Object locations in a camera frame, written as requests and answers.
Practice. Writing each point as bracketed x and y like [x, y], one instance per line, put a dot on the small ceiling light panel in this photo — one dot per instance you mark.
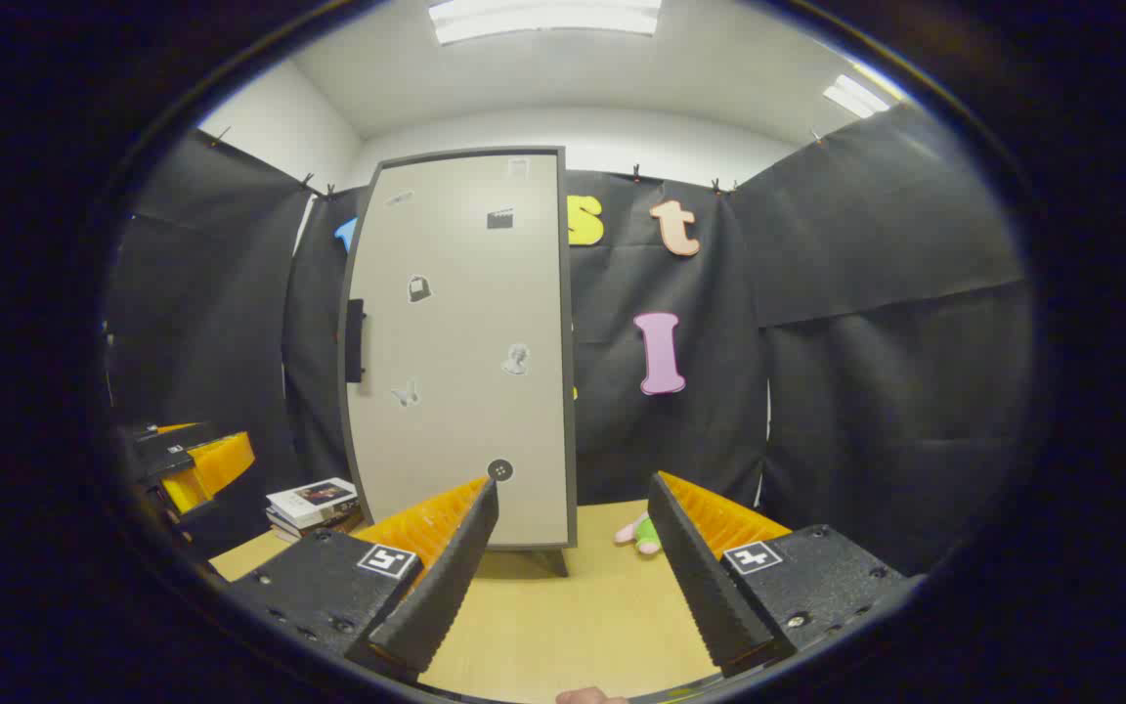
[856, 96]

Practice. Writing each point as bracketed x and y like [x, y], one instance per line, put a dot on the long ceiling light panel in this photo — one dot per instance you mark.
[543, 18]

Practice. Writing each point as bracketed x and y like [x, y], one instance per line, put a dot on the black backdrop cloth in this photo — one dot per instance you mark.
[866, 391]

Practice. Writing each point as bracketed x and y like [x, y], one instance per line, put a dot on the white cover book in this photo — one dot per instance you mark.
[314, 499]

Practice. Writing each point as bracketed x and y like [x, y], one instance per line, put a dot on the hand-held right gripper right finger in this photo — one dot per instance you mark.
[700, 577]

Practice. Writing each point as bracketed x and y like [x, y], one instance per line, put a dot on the green and pink plush toy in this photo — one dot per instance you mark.
[646, 536]

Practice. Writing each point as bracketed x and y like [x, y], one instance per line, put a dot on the grey cabinet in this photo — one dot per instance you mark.
[555, 561]

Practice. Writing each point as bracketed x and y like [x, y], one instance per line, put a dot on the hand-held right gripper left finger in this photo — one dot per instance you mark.
[446, 577]

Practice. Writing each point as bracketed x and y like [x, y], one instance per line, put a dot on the dark cover book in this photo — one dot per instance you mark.
[328, 523]

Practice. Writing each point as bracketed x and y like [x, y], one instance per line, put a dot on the grey cabinet door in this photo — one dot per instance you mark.
[455, 411]

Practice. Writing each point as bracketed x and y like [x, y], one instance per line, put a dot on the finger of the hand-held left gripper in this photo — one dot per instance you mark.
[221, 460]

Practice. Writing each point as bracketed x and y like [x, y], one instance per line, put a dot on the brown cover book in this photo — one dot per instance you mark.
[338, 533]

